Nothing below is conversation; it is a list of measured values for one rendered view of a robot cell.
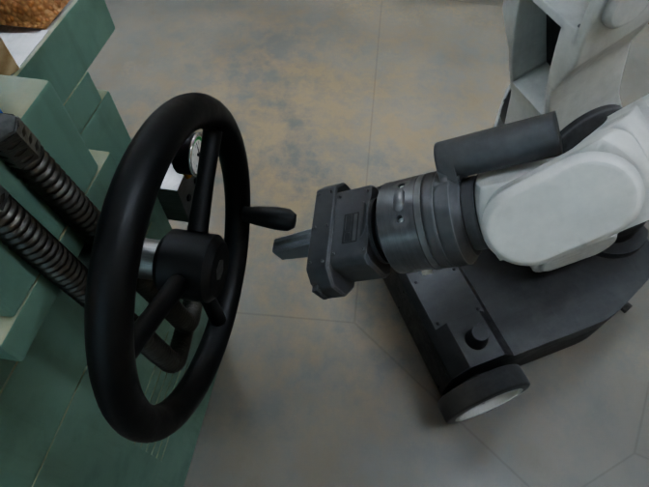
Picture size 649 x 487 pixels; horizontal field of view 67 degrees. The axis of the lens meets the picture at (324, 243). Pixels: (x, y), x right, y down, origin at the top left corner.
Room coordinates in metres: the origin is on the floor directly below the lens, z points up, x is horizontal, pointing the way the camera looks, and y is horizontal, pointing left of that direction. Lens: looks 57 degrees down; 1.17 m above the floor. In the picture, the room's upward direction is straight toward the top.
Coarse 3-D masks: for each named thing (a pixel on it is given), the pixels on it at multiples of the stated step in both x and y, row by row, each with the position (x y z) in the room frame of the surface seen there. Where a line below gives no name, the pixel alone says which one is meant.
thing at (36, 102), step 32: (0, 96) 0.26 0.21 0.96; (32, 96) 0.26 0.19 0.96; (32, 128) 0.24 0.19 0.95; (64, 128) 0.26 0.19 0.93; (0, 160) 0.21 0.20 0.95; (64, 160) 0.25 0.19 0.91; (32, 192) 0.21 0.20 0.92; (64, 224) 0.21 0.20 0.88; (0, 256) 0.16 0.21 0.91; (0, 288) 0.15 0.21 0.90
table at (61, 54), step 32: (96, 0) 0.50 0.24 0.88; (0, 32) 0.42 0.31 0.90; (32, 32) 0.42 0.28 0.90; (64, 32) 0.44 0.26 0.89; (96, 32) 0.48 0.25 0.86; (32, 64) 0.38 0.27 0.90; (64, 64) 0.41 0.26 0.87; (64, 96) 0.39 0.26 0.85; (96, 160) 0.28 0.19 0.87; (96, 192) 0.26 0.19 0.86; (32, 288) 0.16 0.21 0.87; (0, 320) 0.14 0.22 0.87; (32, 320) 0.15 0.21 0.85; (0, 352) 0.12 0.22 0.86
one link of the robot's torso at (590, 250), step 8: (608, 240) 0.58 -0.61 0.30; (584, 248) 0.56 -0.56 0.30; (592, 248) 0.57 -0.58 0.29; (600, 248) 0.58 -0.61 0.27; (568, 256) 0.55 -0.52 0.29; (576, 256) 0.56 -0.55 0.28; (584, 256) 0.57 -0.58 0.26; (544, 264) 0.53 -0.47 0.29; (552, 264) 0.54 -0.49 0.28; (560, 264) 0.55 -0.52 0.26; (568, 264) 0.56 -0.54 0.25
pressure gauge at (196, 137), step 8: (192, 136) 0.50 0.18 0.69; (200, 136) 0.51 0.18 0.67; (184, 144) 0.48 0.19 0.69; (192, 144) 0.48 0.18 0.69; (200, 144) 0.51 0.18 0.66; (184, 152) 0.47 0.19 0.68; (192, 152) 0.48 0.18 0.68; (176, 160) 0.47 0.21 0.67; (184, 160) 0.47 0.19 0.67; (192, 160) 0.47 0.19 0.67; (176, 168) 0.47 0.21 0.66; (184, 168) 0.46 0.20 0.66; (192, 168) 0.46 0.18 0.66
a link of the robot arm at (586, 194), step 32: (608, 128) 0.25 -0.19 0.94; (640, 128) 0.24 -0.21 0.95; (576, 160) 0.23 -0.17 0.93; (608, 160) 0.22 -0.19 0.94; (640, 160) 0.22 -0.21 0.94; (512, 192) 0.22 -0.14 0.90; (544, 192) 0.22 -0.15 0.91; (576, 192) 0.21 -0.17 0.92; (608, 192) 0.21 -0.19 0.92; (640, 192) 0.20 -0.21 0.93; (512, 224) 0.21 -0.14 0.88; (544, 224) 0.20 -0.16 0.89; (576, 224) 0.20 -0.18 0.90; (608, 224) 0.19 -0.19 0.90; (512, 256) 0.20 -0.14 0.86; (544, 256) 0.19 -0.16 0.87
